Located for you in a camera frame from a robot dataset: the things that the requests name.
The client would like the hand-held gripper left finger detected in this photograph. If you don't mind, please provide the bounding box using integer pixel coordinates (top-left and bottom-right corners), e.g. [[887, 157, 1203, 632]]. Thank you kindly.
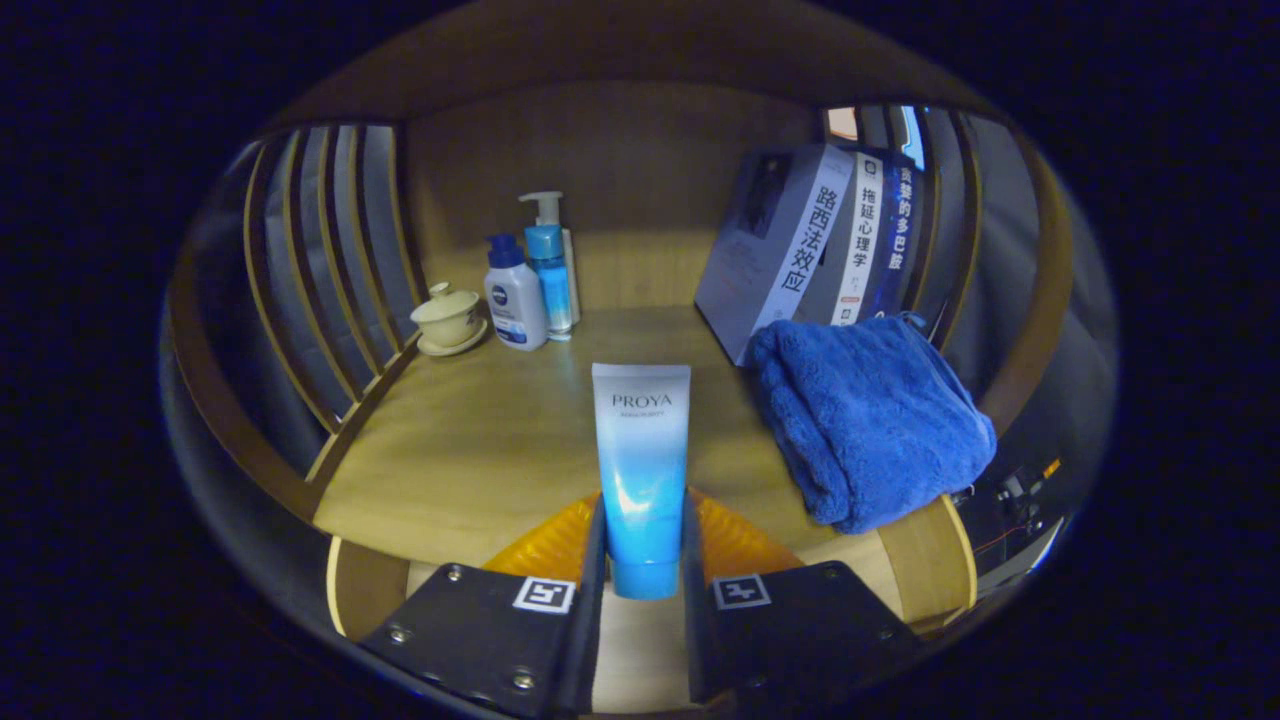
[[360, 490, 609, 719]]

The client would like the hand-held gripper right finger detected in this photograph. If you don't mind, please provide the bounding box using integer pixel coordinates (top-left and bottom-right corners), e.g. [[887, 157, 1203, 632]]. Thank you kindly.
[[682, 487, 926, 706]]

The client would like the blue white cosmetic tube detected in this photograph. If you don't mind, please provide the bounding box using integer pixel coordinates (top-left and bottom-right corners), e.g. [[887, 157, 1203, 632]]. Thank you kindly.
[[591, 363, 692, 601]]

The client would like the wooden countertop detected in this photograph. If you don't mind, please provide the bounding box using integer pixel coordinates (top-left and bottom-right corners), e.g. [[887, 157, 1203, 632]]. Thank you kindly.
[[312, 305, 961, 571]]

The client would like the wooden cabinet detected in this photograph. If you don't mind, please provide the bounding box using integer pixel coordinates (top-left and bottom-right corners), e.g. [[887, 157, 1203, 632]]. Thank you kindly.
[[165, 0, 1076, 561]]

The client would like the blue fluffy towel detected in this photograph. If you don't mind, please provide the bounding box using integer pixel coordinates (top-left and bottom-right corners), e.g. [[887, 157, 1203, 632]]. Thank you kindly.
[[745, 312, 998, 536]]

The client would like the white lotion bottle blue cap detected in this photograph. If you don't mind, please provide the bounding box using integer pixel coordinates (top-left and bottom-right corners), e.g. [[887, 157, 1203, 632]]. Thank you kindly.
[[484, 233, 550, 352]]

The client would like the cream slim box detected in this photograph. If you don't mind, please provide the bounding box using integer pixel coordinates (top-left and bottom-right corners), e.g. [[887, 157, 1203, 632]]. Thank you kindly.
[[562, 228, 582, 326]]

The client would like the beige lidded teacup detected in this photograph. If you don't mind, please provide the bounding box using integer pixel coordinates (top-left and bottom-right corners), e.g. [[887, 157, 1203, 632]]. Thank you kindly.
[[410, 281, 490, 358]]

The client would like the blue pump bottle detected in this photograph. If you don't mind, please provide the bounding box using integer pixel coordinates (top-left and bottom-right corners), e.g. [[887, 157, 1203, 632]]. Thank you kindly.
[[518, 191, 575, 341]]

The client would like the grey book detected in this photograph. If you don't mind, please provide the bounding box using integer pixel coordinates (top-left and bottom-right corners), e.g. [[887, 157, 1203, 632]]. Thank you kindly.
[[694, 143, 858, 367]]

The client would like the orange black tool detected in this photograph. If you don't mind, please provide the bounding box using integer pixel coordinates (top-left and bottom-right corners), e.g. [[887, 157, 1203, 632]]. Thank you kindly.
[[985, 457, 1063, 531]]

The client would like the white book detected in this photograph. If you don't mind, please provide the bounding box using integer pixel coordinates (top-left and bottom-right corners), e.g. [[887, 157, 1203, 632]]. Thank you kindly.
[[805, 150, 881, 327]]

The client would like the dark blue book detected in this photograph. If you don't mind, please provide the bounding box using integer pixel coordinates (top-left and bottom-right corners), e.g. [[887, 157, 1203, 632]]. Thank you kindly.
[[860, 150, 926, 321]]

